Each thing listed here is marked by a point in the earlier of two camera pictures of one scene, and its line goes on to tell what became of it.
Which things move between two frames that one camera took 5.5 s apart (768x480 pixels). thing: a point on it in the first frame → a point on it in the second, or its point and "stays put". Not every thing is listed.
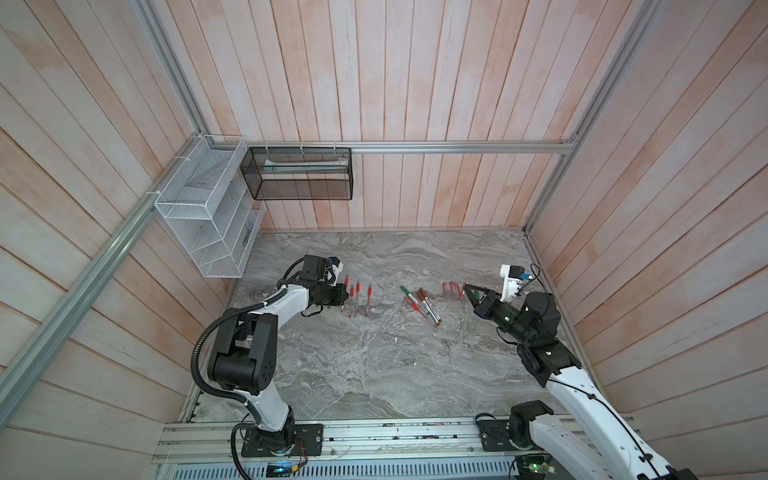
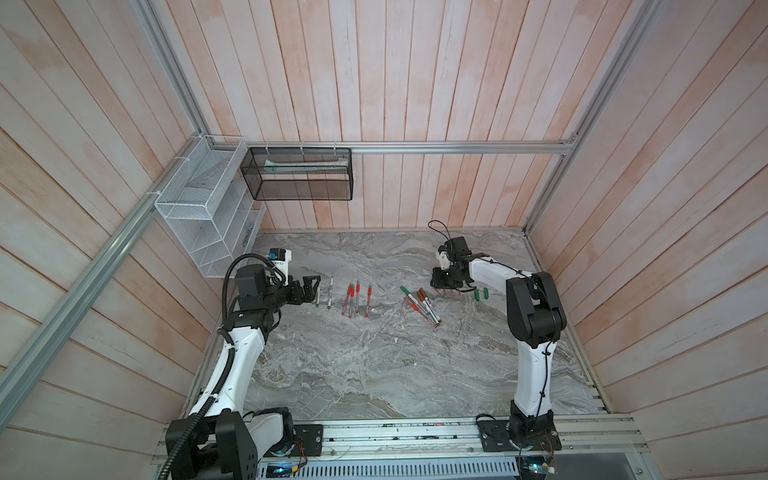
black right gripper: (491, 300) → (437, 282)
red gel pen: (352, 295) stays put
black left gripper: (340, 297) → (308, 293)
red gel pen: (369, 294) stays put
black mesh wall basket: (299, 173) stays put
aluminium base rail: (435, 441) stays put
